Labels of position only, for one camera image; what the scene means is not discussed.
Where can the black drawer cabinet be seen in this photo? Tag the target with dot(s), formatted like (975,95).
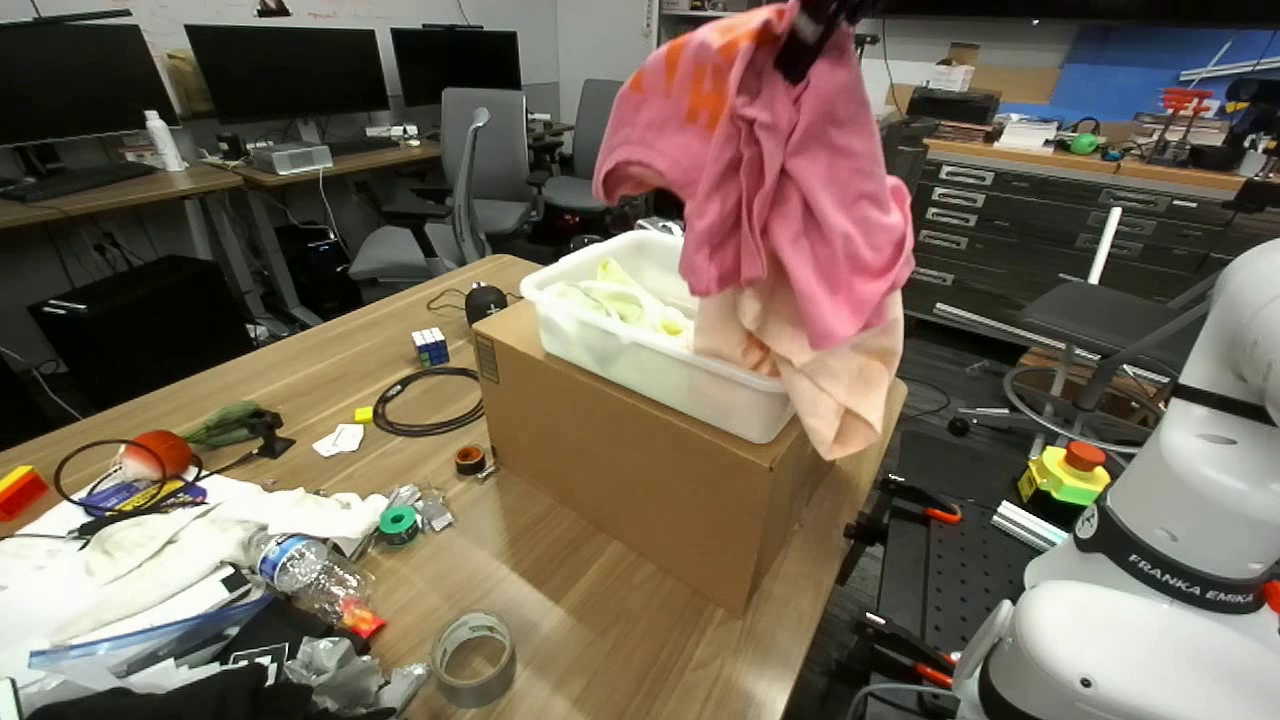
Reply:
(1013,225)

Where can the white paper scrap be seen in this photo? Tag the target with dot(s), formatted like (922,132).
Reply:
(341,441)

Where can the pink t-shirt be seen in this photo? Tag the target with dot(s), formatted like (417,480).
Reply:
(773,203)

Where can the red orange round object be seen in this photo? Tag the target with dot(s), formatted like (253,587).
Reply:
(165,453)

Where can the crumpled plastic bags pile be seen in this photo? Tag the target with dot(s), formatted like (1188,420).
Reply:
(163,560)

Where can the black orange clamp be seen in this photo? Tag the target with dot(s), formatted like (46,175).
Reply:
(905,648)
(922,506)

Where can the gray duct tape roll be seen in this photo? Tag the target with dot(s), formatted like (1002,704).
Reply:
(475,690)

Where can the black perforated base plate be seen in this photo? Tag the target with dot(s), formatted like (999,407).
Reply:
(960,587)

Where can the pale yellow-green towel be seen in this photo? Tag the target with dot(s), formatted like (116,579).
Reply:
(622,300)

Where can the black computer monitor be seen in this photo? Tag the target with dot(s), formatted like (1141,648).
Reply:
(285,71)
(82,80)
(452,64)

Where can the long wooden desk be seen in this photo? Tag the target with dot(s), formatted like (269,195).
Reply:
(105,195)

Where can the green tape roll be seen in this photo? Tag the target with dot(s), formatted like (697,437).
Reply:
(386,524)

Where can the yellow red emergency stop button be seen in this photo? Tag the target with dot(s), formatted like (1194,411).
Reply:
(1064,477)

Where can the small yellow block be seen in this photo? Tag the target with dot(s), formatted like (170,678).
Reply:
(363,414)

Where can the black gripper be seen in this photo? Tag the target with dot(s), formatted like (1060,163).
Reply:
(832,9)

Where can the wooden workbench top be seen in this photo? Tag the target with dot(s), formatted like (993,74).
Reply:
(1147,170)

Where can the black keyboard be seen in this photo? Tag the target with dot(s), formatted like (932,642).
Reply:
(82,178)

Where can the Rubik's cube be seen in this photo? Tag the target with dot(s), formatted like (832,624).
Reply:
(429,345)

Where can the brown cardboard box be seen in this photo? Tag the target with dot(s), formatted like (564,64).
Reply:
(624,480)

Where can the small brown tape roll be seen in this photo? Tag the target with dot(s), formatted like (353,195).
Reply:
(463,460)

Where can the small black round speaker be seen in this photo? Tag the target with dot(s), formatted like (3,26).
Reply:
(487,307)

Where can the green black hand tool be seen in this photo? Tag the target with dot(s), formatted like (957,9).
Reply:
(227,425)

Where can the black box under desk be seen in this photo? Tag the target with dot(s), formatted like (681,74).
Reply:
(147,327)

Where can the white plastic container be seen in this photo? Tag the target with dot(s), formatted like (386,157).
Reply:
(643,364)

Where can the silver aluminum bar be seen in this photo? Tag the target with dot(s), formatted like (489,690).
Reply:
(1035,524)

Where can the peach t-shirt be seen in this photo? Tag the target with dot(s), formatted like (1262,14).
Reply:
(842,384)

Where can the crumpled silver plastic wrap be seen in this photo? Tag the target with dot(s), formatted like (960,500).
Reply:
(335,664)

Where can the red yellow block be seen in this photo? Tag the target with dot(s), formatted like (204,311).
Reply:
(16,495)

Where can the clear plastic water bottle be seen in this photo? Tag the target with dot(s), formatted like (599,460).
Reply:
(303,566)

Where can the gray desktop device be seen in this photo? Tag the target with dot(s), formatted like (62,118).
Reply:
(288,157)

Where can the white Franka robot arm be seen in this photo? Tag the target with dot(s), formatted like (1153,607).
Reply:
(1203,480)

